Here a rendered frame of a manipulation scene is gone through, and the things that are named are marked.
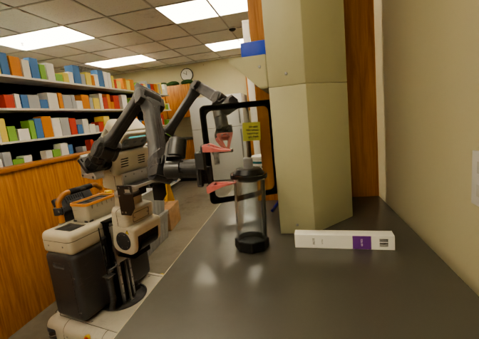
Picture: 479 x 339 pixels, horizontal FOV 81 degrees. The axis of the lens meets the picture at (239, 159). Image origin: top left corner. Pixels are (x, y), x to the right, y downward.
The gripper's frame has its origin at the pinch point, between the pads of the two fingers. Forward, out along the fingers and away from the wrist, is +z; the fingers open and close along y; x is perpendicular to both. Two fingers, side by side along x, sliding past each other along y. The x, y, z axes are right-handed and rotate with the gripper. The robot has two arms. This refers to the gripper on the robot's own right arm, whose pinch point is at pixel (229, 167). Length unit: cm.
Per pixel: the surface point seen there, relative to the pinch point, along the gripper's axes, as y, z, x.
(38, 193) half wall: -32, -184, 100
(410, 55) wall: 28, 55, 21
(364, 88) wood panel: 22, 47, 47
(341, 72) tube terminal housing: 25.7, 34.8, 22.0
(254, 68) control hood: 28.5, 8.0, 9.2
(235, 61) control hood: 31.0, 2.5, 9.1
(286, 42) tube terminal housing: 34.6, 18.2, 9.4
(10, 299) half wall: -98, -182, 63
